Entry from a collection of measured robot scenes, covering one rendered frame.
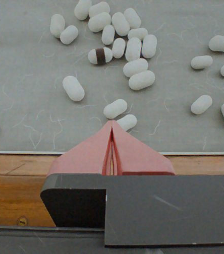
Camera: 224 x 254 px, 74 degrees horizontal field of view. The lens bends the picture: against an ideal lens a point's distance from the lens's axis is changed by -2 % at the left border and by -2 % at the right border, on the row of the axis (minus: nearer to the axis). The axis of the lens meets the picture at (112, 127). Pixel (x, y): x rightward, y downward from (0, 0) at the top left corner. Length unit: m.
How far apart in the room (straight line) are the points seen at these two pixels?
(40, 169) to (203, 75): 0.26
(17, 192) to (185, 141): 0.21
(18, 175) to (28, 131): 0.06
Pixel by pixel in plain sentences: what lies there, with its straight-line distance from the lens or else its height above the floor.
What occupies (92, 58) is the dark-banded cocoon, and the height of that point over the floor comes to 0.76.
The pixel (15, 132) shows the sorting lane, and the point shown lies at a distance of 0.24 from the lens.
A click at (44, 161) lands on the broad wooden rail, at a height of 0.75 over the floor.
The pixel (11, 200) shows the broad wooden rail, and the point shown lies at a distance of 0.21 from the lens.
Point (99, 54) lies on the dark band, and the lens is 0.23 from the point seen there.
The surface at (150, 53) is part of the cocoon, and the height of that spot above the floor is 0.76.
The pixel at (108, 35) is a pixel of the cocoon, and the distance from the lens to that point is 0.26.
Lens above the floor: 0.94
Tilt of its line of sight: 76 degrees down
